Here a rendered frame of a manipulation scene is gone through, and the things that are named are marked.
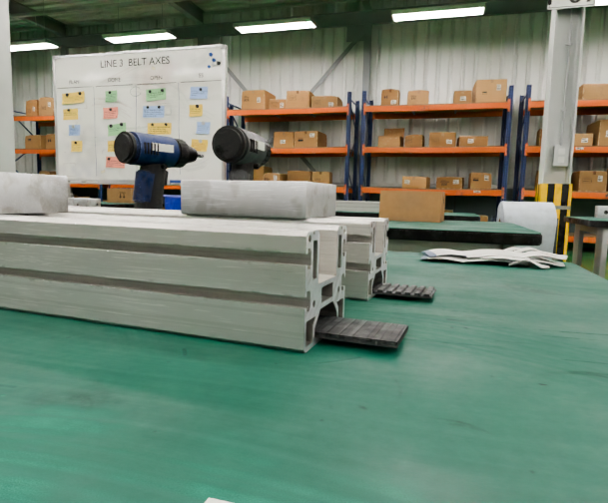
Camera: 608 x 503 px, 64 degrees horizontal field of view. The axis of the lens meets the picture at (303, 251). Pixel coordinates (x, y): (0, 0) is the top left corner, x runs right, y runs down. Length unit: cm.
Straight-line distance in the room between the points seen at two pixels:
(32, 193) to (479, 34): 1107
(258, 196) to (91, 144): 374
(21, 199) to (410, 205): 208
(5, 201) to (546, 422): 48
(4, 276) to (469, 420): 40
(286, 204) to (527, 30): 1103
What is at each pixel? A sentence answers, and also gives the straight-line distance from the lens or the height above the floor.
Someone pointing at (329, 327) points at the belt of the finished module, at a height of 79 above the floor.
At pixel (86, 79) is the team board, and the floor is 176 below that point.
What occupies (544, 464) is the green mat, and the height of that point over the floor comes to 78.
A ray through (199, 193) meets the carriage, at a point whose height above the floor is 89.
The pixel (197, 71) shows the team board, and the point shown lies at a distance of 381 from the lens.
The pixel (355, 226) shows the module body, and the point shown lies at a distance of 51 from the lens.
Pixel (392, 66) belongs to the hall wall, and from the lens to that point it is 1133.
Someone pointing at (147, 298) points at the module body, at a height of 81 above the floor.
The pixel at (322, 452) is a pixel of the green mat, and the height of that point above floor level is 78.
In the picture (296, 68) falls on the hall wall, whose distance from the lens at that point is 1181.
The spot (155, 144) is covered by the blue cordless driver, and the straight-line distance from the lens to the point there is 95.
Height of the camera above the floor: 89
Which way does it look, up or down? 6 degrees down
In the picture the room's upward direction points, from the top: 1 degrees clockwise
